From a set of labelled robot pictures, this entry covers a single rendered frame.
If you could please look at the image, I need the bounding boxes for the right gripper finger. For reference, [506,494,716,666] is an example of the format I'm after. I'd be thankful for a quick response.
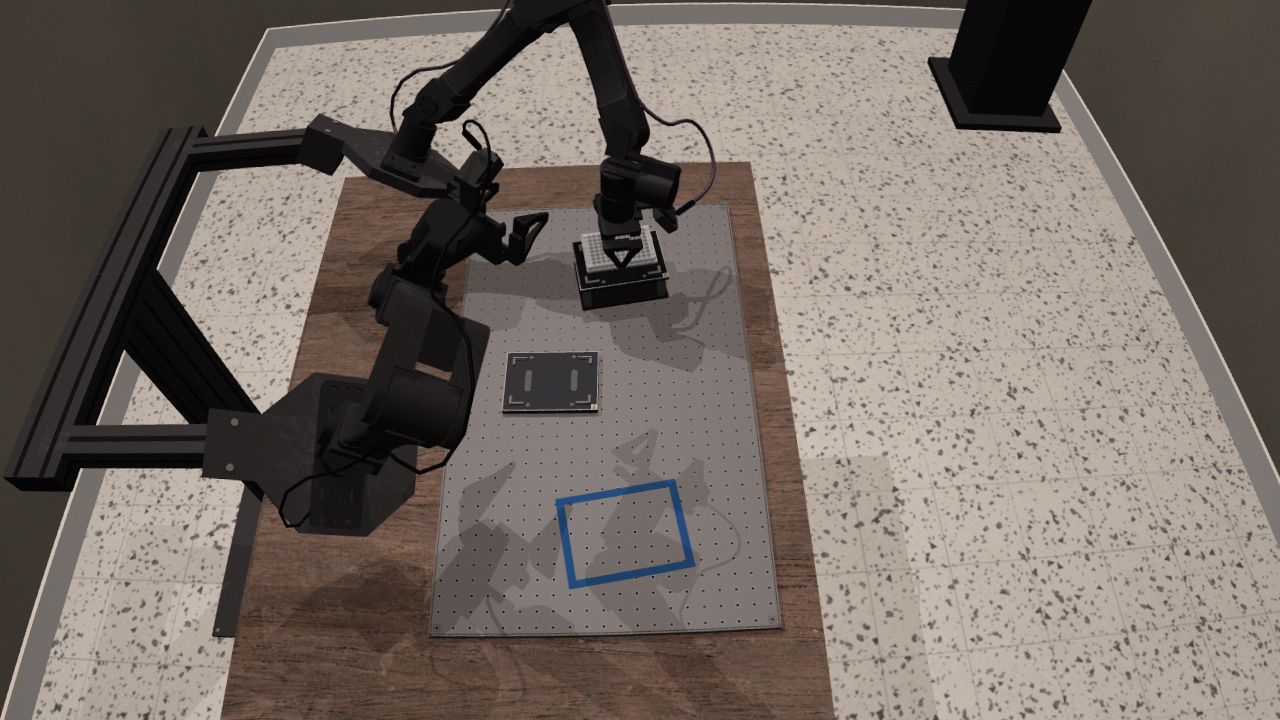
[453,181,499,202]
[513,211,549,264]

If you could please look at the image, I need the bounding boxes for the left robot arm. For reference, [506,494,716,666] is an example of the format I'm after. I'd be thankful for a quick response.
[380,0,681,210]

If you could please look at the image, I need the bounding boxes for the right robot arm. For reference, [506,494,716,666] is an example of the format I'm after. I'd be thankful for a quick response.
[308,199,471,529]

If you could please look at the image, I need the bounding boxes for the blue tape rectangle outline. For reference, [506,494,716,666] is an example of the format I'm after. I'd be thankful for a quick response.
[556,479,696,589]

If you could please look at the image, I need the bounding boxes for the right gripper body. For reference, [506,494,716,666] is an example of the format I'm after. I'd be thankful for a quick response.
[445,151,524,266]

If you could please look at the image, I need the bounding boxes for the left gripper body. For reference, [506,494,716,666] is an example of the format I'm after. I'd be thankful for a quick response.
[595,193,677,251]

